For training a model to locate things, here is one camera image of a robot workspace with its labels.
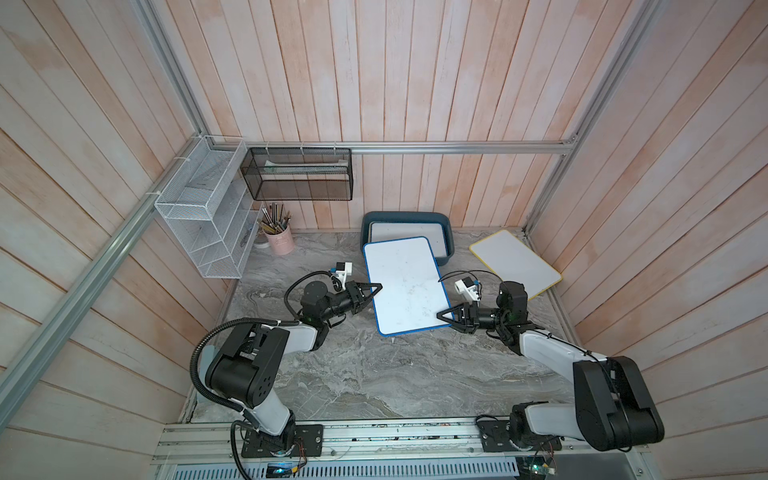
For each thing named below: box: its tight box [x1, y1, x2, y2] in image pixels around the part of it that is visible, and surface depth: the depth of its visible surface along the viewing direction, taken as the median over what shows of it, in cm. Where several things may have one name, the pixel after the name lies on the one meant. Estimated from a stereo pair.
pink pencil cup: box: [262, 225, 294, 256], surface depth 113 cm
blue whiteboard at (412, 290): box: [363, 236, 451, 337], surface depth 83 cm
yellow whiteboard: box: [469, 230, 563, 301], surface depth 116 cm
